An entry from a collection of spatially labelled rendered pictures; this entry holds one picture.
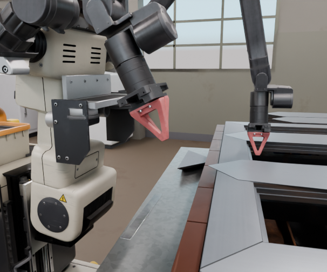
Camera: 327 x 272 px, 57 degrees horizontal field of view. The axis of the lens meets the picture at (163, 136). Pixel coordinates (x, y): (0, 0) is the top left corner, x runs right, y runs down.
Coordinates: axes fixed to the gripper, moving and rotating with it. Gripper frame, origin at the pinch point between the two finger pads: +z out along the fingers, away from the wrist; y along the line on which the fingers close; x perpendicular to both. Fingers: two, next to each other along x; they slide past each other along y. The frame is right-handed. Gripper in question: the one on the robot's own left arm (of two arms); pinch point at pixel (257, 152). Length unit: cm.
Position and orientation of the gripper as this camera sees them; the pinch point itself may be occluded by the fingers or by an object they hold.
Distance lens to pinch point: 102.1
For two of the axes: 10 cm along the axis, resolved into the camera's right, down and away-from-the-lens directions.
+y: 2.3, 0.3, 9.7
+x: -9.7, -0.3, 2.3
